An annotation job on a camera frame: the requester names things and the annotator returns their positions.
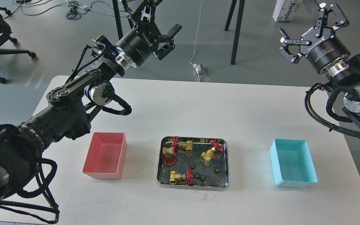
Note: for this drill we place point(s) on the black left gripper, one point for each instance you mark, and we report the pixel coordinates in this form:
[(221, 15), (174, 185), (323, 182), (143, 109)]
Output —
[(145, 39)]

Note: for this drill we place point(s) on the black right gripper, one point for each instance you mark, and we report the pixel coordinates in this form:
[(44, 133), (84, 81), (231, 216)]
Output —
[(323, 50)]

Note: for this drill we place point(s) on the brass valve red handwheel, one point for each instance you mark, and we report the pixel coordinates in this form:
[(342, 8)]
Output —
[(169, 155)]

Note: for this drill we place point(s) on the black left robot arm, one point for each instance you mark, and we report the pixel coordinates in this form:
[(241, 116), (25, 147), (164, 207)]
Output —
[(25, 175)]

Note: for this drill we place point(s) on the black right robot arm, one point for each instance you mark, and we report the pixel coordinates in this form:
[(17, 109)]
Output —
[(343, 85)]

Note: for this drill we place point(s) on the white cardboard box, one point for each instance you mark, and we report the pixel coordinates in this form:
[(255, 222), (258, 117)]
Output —
[(285, 10)]

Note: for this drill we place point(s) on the brass valve top middle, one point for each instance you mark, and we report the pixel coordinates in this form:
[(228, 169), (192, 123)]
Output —
[(187, 146)]

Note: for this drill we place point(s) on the light blue plastic box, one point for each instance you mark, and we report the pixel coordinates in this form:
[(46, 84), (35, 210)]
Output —
[(292, 163)]

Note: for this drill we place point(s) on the brass valve right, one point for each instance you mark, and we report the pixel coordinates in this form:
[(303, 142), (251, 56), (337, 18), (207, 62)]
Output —
[(214, 151)]

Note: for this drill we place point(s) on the pink plastic box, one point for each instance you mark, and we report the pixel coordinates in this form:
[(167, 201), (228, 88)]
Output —
[(106, 156)]

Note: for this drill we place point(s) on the brass valve bottom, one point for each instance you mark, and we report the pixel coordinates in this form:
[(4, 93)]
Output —
[(176, 177)]

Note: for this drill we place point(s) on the black stand leg left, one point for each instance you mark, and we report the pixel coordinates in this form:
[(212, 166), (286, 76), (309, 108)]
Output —
[(117, 18)]

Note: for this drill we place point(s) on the black stand leg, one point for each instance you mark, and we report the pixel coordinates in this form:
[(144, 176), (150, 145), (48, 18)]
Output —
[(240, 12), (117, 18)]

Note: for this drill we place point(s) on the white power adapter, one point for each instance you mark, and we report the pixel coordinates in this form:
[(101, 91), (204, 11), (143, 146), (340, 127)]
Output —
[(199, 70)]

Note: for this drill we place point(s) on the black stand leg right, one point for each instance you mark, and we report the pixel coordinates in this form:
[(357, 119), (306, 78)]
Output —
[(240, 12)]

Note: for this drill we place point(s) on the steel metal tray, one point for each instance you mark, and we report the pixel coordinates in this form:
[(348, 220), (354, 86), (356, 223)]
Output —
[(221, 180)]

